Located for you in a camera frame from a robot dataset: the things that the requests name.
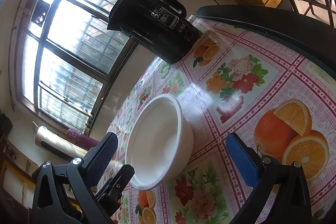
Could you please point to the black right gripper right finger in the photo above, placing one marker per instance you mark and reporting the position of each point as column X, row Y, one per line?
column 292, row 202

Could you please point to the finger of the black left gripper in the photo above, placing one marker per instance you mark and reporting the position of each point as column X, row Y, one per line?
column 109, row 195

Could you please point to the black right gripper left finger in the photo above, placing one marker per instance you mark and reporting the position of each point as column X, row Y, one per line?
column 63, row 192

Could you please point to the white paper bowl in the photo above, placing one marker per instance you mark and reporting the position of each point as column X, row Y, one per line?
column 160, row 144

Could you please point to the white standing air conditioner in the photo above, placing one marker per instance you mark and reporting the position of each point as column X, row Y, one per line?
column 56, row 145

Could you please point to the magenta thermos bottle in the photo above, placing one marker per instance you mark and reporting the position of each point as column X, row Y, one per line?
column 80, row 140

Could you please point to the window with metal grille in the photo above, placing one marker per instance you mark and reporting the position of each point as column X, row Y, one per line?
column 69, row 60

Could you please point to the black rice cooker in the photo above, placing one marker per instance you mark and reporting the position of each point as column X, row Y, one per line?
column 158, row 25

